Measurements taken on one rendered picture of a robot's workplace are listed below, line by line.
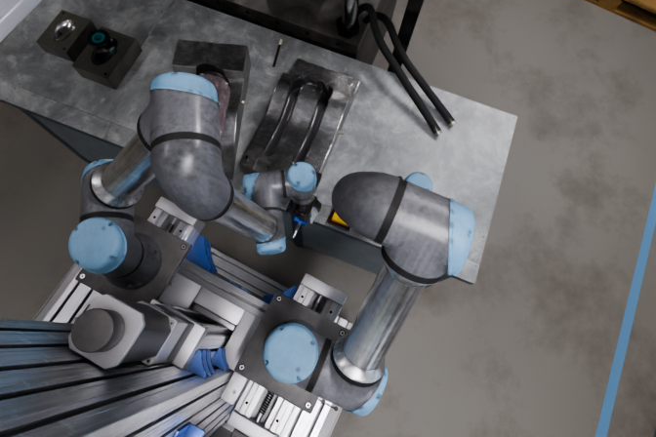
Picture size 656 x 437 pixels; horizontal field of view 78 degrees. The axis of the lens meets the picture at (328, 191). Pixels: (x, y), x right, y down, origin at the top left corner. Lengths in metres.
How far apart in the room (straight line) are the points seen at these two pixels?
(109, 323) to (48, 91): 1.37
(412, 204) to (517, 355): 1.84
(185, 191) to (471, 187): 1.13
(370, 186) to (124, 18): 1.54
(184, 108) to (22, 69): 1.35
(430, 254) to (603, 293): 2.09
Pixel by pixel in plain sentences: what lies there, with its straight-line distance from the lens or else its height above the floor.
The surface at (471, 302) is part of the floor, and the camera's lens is 2.35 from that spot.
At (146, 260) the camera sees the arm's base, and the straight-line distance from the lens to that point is 1.17.
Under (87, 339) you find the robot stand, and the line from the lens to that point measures 0.67.
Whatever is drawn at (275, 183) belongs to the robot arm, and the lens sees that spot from 1.07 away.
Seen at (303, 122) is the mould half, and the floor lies 0.89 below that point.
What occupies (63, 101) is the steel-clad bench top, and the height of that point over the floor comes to 0.80.
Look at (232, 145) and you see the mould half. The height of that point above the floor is 0.86.
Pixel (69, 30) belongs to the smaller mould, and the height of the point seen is 0.84.
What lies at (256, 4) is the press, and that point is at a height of 0.79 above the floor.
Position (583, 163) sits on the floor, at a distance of 2.90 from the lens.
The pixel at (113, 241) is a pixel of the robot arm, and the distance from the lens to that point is 1.03.
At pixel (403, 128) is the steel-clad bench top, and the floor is 0.80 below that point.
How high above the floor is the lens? 2.18
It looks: 70 degrees down
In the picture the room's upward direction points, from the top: 8 degrees clockwise
